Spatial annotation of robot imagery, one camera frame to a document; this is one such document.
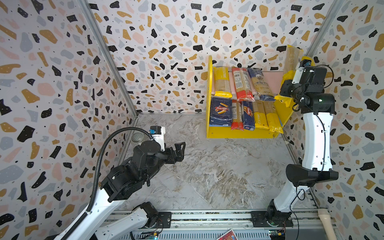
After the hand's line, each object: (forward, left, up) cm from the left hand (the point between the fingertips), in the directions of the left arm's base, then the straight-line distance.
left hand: (177, 142), depth 60 cm
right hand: (+24, -48, +14) cm, 55 cm away
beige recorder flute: (-22, -70, -33) cm, 81 cm away
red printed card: (-29, -22, -34) cm, 50 cm away
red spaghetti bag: (+28, -33, -20) cm, 48 cm away
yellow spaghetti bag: (+32, -57, -20) cm, 68 cm away
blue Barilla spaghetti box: (+33, -41, -19) cm, 56 cm away
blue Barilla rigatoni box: (+34, -23, -17) cm, 45 cm away
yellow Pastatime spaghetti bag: (+35, -50, -20) cm, 64 cm away
